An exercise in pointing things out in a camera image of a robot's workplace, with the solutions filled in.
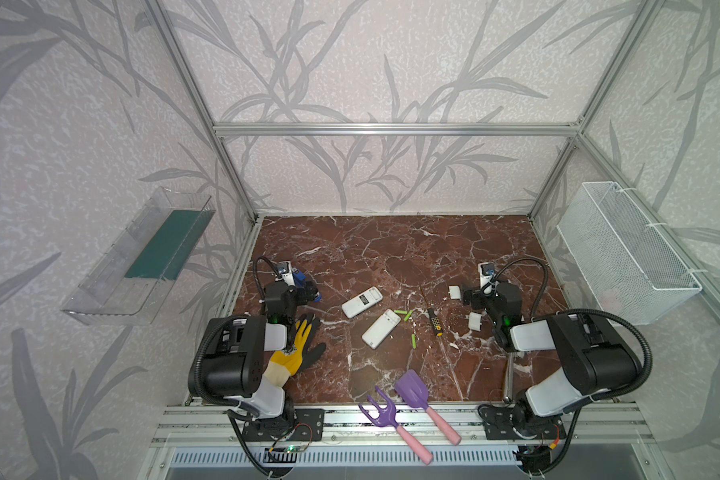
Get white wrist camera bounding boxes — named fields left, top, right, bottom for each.
left=276, top=261, right=295, bottom=286
left=478, top=262, right=496, bottom=291

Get aluminium frame profiles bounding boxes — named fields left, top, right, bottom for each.
left=143, top=0, right=720, bottom=349

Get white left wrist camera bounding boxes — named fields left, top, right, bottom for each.
left=276, top=261, right=295, bottom=286

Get white remote with red buttons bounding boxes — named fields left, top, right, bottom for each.
left=341, top=287, right=383, bottom=319

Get yellow black work glove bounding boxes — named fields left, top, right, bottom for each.
left=263, top=313, right=326, bottom=387

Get black yellow screwdriver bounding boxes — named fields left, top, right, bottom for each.
left=419, top=287, right=443, bottom=337

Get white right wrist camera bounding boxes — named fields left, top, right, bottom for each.
left=478, top=262, right=496, bottom=291

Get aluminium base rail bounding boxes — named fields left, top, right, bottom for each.
left=137, top=402, right=673, bottom=479

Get purple garden fork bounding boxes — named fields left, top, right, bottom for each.
left=358, top=385, right=434, bottom=466

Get clear acrylic wall shelf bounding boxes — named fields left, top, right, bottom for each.
left=61, top=187, right=216, bottom=326

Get white air conditioner remote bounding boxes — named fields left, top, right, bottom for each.
left=361, top=310, right=401, bottom=349

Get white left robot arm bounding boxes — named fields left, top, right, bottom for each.
left=188, top=279, right=326, bottom=428

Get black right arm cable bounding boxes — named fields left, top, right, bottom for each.
left=488, top=256, right=654, bottom=415

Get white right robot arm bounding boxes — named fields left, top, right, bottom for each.
left=462, top=282, right=653, bottom=426

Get purple garden shovel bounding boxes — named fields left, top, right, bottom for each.
left=395, top=370, right=462, bottom=445

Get blue stapler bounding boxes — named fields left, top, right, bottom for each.
left=292, top=269, right=314, bottom=297

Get white wire mesh basket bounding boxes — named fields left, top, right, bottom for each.
left=557, top=181, right=702, bottom=325

